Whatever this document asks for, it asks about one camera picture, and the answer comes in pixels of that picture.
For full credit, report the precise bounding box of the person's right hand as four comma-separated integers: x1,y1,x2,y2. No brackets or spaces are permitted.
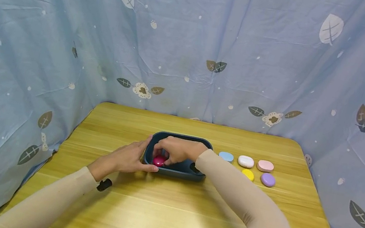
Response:
151,134,210,173

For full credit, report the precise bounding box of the person's right forearm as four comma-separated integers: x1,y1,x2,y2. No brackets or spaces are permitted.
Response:
183,147,326,228

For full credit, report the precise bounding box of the dark blue rectangular tray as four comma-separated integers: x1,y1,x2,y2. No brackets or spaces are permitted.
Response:
141,128,215,184

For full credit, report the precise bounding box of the pink oval pebble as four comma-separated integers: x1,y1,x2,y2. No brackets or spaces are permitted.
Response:
256,159,276,174

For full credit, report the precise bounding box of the yellow oval pebble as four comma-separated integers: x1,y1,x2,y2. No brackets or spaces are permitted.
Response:
240,168,256,182

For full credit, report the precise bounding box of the person's left hand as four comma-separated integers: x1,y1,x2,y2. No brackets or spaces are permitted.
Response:
85,127,164,192

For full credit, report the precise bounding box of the magenta round pebble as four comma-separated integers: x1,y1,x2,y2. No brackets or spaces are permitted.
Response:
152,154,168,168

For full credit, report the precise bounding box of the person's left forearm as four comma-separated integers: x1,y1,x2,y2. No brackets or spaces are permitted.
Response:
0,151,102,228

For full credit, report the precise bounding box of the light blue oval pebble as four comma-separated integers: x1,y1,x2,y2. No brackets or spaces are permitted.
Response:
217,150,235,164

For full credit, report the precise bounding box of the white oval pebble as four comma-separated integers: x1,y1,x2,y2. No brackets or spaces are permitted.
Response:
236,154,256,169

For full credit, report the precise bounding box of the purple oval pebble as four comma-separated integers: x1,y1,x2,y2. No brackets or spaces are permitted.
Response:
259,172,277,188

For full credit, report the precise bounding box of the black wrist band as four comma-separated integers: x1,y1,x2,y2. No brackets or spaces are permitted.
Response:
96,177,114,194
188,162,203,175

